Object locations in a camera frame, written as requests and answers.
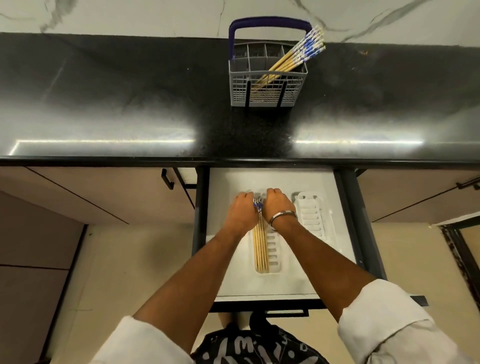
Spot person's left hand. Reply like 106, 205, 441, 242
224, 192, 262, 238

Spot silver metal bracelet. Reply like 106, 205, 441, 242
268, 210, 299, 232

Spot brown cabinet panel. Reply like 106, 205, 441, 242
0, 190, 88, 364

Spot black white-printed shorts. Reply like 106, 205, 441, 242
190, 310, 331, 364

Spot bundle of blue-patterned wooden chopsticks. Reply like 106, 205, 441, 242
250, 25, 326, 93
252, 198, 271, 274

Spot person's right hand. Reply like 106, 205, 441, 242
261, 187, 299, 228

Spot grey cutlery basket blue handle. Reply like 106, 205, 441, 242
227, 16, 314, 109

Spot person's right forearm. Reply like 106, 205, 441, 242
271, 214, 378, 324

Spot white plastic cutlery tray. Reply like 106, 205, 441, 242
205, 168, 358, 301

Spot beige cabinet door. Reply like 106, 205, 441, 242
355, 169, 480, 224
0, 166, 197, 226

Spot dark grey kitchen drawer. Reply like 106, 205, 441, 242
191, 166, 429, 314

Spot black drawer handle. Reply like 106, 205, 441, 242
264, 308, 310, 319

